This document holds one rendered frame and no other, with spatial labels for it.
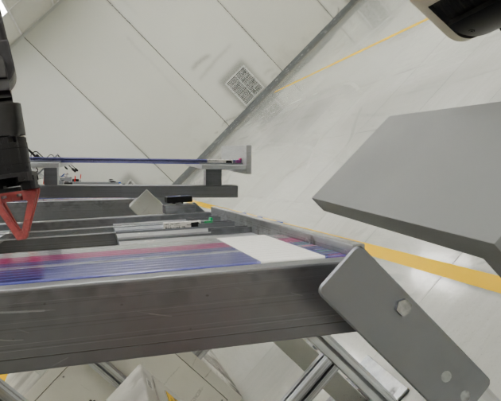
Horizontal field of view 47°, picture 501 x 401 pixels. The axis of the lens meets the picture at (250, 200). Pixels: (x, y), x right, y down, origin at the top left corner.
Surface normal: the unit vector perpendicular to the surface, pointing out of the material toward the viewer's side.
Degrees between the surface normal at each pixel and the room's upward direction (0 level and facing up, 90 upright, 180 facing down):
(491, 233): 0
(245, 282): 90
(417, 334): 90
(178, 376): 90
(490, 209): 0
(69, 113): 90
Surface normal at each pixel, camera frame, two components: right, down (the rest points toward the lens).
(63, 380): 0.25, 0.04
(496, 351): -0.69, -0.69
